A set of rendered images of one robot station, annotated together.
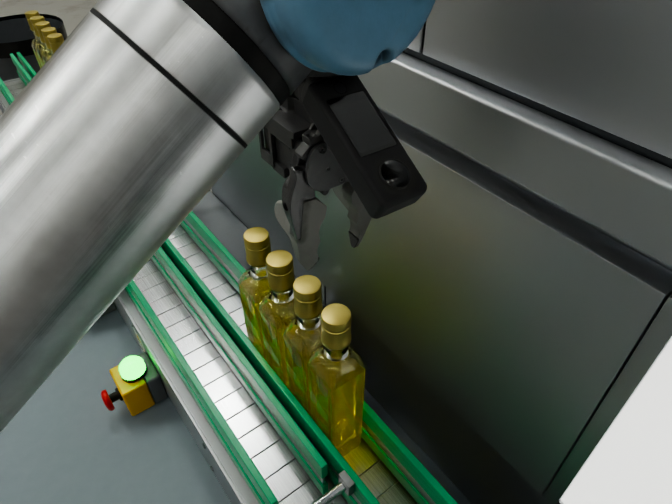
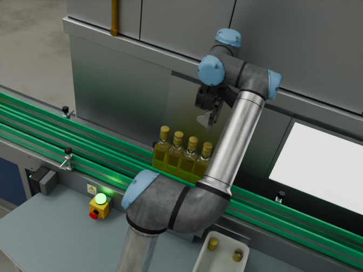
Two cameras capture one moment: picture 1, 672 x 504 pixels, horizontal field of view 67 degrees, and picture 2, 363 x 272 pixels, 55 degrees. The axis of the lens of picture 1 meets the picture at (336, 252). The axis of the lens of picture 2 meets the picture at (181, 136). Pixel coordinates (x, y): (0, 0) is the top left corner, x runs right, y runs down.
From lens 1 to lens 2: 0.86 m
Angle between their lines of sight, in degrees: 28
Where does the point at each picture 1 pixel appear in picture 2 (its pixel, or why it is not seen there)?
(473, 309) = not seen: hidden behind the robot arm
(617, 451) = (283, 156)
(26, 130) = (247, 118)
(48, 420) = (67, 235)
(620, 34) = (276, 67)
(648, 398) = (289, 140)
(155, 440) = (119, 223)
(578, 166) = not seen: hidden behind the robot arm
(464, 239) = not seen: hidden behind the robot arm
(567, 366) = (270, 139)
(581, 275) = (273, 117)
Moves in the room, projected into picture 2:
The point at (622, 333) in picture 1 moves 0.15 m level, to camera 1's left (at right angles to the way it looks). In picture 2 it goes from (283, 127) to (251, 138)
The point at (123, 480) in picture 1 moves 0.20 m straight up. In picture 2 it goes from (118, 240) to (118, 211)
